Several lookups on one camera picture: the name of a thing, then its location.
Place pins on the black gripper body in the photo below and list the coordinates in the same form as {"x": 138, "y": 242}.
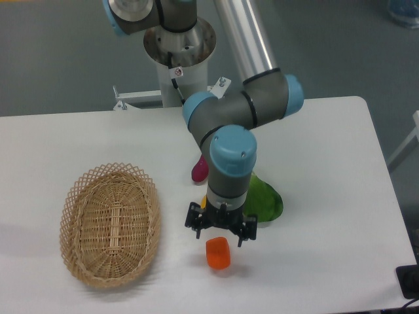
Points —
{"x": 224, "y": 218}

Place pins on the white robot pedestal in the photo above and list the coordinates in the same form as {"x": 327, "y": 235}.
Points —
{"x": 183, "y": 81}

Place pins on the blue object in background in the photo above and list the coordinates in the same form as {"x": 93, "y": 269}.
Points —
{"x": 404, "y": 12}

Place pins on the orange toy fruit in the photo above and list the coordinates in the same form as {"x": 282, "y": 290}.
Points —
{"x": 218, "y": 253}

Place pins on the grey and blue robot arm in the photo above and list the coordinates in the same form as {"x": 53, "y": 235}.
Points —
{"x": 222, "y": 128}

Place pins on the yellow toy mango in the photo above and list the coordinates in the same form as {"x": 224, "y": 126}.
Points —
{"x": 203, "y": 202}

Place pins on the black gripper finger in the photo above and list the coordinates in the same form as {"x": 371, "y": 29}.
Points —
{"x": 196, "y": 219}
{"x": 245, "y": 227}

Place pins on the purple toy sweet potato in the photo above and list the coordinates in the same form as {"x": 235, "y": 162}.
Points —
{"x": 200, "y": 170}

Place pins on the black device at table edge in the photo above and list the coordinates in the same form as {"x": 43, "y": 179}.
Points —
{"x": 408, "y": 280}

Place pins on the green toy bok choy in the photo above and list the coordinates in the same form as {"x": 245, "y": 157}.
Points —
{"x": 262, "y": 200}

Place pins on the oval wicker basket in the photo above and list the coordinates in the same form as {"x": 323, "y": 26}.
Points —
{"x": 110, "y": 225}

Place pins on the white frame at right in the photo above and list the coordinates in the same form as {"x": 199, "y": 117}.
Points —
{"x": 406, "y": 147}

